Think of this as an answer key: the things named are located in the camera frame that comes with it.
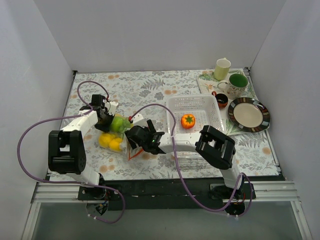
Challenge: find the clear zip top bag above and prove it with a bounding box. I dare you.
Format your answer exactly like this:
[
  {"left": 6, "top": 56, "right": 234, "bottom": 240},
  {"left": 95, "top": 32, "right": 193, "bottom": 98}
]
[{"left": 98, "top": 114, "right": 144, "bottom": 161}]

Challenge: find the orange fake tomato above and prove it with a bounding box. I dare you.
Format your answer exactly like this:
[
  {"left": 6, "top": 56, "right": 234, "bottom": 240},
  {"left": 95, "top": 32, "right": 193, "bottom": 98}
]
[{"left": 180, "top": 114, "right": 196, "bottom": 129}]

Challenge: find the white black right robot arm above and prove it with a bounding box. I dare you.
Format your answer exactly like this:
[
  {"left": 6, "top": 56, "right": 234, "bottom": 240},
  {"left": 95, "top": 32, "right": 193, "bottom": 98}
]
[{"left": 125, "top": 120, "right": 245, "bottom": 199}]

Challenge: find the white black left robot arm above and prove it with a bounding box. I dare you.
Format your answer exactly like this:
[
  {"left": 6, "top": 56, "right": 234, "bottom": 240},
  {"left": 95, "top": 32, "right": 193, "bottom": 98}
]
[{"left": 48, "top": 94, "right": 119, "bottom": 200}]

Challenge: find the yellow fake lemon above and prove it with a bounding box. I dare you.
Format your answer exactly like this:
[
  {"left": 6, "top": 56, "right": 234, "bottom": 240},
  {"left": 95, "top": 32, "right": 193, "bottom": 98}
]
[
  {"left": 98, "top": 132, "right": 116, "bottom": 148},
  {"left": 108, "top": 138, "right": 123, "bottom": 152}
]

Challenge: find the floral table mat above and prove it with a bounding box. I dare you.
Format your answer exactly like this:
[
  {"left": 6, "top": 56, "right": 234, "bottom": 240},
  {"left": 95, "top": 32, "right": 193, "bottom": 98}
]
[{"left": 65, "top": 70, "right": 281, "bottom": 180}]

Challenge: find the white plastic basket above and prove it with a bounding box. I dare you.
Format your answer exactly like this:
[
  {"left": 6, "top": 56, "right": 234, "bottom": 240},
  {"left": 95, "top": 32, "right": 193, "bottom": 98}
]
[{"left": 165, "top": 94, "right": 226, "bottom": 161}]

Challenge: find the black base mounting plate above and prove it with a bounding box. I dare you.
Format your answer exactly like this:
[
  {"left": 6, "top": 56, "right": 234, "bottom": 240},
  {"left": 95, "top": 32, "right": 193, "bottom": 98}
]
[{"left": 77, "top": 176, "right": 257, "bottom": 212}]

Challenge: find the floral rectangular tray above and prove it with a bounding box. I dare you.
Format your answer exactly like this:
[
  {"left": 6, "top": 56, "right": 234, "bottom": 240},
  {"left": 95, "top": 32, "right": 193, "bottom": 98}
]
[{"left": 197, "top": 68, "right": 257, "bottom": 98}]

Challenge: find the small red black bowl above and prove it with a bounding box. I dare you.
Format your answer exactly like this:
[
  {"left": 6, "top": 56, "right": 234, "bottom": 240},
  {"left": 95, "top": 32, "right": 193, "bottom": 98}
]
[{"left": 211, "top": 91, "right": 229, "bottom": 110}]

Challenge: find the pale green mug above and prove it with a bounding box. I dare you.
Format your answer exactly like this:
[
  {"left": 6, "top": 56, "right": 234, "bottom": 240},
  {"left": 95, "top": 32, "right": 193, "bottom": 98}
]
[{"left": 214, "top": 58, "right": 231, "bottom": 81}]

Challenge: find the floral mug green inside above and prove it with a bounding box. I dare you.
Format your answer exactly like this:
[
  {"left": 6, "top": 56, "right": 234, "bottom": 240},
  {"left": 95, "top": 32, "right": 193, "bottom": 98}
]
[{"left": 217, "top": 73, "right": 249, "bottom": 100}]

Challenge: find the dark rimmed ceramic plate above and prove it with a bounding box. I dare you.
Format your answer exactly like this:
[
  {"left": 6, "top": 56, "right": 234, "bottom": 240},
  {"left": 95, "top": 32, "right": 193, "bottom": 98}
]
[{"left": 227, "top": 97, "right": 271, "bottom": 133}]

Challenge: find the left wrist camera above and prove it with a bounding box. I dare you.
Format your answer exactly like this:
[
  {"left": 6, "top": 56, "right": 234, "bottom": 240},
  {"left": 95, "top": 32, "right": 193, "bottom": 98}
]
[{"left": 105, "top": 101, "right": 119, "bottom": 116}]

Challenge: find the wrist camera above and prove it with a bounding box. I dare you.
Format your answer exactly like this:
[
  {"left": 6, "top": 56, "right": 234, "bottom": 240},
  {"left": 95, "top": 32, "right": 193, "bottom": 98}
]
[
  {"left": 128, "top": 113, "right": 148, "bottom": 128},
  {"left": 105, "top": 101, "right": 119, "bottom": 116}
]

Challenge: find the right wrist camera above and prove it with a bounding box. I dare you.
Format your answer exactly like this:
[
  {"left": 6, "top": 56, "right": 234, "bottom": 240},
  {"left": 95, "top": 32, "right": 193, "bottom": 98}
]
[{"left": 128, "top": 113, "right": 148, "bottom": 128}]

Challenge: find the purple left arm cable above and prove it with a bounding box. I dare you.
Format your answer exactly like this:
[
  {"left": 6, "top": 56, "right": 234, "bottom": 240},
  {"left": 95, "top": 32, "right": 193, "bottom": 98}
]
[{"left": 16, "top": 80, "right": 126, "bottom": 224}]

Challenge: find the grey aluminium frame rail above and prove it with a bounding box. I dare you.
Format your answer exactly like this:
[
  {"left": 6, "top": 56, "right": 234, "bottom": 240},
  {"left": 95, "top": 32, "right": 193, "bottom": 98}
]
[{"left": 21, "top": 67, "right": 313, "bottom": 240}]

